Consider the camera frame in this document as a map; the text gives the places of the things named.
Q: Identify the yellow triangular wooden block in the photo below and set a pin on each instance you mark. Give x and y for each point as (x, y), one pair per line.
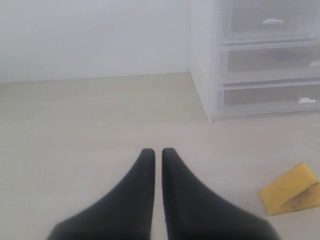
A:
(297, 189)

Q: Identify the white plastic drawer cabinet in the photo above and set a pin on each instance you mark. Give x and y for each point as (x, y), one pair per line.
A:
(205, 48)

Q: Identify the clear wide drawer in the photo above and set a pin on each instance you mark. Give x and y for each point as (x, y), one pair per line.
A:
(269, 64)
(265, 100)

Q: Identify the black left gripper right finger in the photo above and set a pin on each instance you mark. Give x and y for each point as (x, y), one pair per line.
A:
(194, 212)

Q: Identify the clear middle wide drawer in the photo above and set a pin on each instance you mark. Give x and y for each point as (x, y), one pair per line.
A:
(269, 64)

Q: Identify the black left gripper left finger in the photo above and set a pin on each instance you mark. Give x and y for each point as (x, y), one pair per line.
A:
(125, 213)

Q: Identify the clear top left drawer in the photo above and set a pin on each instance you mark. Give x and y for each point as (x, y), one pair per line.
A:
(249, 21)

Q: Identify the clear bottom wide drawer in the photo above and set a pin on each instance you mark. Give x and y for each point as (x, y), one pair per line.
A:
(265, 100)

